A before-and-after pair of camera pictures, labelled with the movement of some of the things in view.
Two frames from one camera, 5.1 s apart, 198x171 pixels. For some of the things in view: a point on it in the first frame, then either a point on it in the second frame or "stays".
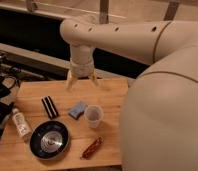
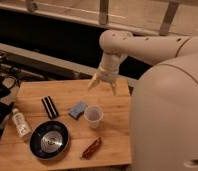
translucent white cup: (93, 114) stays
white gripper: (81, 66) -> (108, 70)
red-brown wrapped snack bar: (92, 146) stays
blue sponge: (78, 110) stays
